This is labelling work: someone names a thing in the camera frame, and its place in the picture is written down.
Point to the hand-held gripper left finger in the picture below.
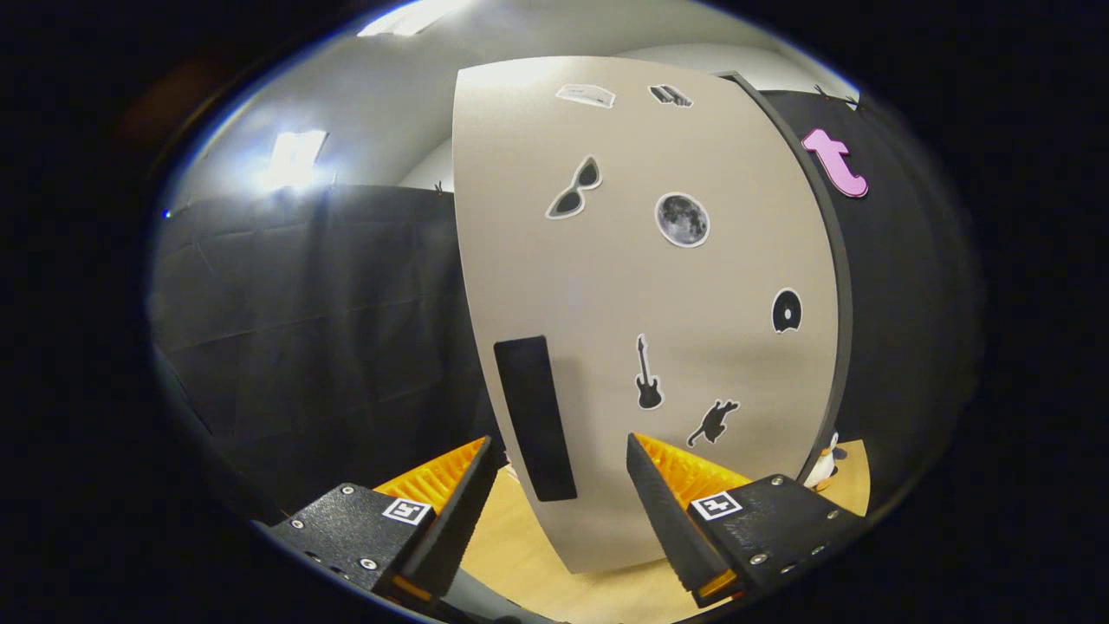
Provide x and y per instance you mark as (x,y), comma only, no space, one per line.
(459,529)

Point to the penguin plush toy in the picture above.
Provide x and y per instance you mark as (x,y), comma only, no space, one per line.
(823,468)

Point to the large ceiling light panel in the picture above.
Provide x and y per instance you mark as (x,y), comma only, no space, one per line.
(416,17)

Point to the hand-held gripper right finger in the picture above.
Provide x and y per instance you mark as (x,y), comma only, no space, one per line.
(667,520)

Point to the small ceiling light panel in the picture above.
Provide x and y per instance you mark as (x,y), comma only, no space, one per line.
(295,156)

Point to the grey shoe cabinet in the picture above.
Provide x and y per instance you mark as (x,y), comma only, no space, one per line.
(846,303)

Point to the black backdrop cloth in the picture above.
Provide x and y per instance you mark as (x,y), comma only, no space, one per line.
(303,329)

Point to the beige shoe cabinet door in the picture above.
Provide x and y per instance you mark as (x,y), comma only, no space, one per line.
(624,286)

